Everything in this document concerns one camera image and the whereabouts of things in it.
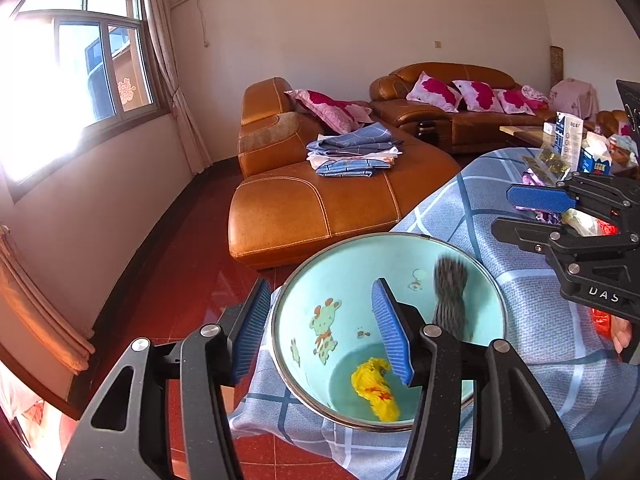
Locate pink floral pillow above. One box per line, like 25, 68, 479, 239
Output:
492, 88, 537, 115
406, 71, 464, 113
285, 89, 374, 134
451, 80, 502, 112

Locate yellow wrapper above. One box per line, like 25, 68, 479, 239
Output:
350, 357, 402, 422

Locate blue milk carton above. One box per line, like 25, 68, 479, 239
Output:
578, 132, 614, 176

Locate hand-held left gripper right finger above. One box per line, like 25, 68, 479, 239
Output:
371, 277, 586, 480

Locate window with grey frame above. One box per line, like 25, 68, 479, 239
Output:
0, 0, 171, 201

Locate orange cloth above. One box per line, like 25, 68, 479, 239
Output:
0, 225, 97, 376

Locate brown leather chaise sofa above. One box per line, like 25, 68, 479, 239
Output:
228, 77, 462, 271

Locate tall white drink carton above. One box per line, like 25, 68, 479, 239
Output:
554, 111, 586, 170

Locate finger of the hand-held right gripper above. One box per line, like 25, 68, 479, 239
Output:
491, 216, 633, 261
506, 172, 636, 211

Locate red paper window decal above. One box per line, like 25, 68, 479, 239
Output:
118, 77, 139, 107

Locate wooden coffee table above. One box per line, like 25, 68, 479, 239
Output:
499, 125, 548, 148

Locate beige curtain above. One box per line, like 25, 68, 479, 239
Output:
125, 0, 214, 176

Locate folded blue plaid bedding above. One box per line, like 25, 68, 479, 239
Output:
305, 122, 404, 178

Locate pink floral cloth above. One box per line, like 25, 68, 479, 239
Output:
521, 85, 549, 109

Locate person's right hand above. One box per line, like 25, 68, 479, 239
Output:
613, 316, 640, 354

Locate dark side table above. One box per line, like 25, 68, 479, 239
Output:
416, 120, 440, 147

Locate rolled straw mat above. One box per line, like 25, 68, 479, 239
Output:
550, 46, 564, 92

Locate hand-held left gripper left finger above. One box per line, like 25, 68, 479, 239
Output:
56, 277, 272, 480

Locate brown leather armchair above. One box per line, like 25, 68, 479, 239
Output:
596, 109, 626, 137

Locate brown leather long sofa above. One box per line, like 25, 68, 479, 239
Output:
370, 62, 546, 156

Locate pink cloth covered furniture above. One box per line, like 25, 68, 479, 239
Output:
549, 78, 599, 122

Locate light blue cartoon print bin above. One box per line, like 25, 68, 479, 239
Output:
270, 232, 508, 430

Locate blue plaid tablecloth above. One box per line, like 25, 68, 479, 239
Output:
227, 147, 640, 480

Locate pale yellow plastic bag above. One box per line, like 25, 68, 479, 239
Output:
561, 208, 602, 237

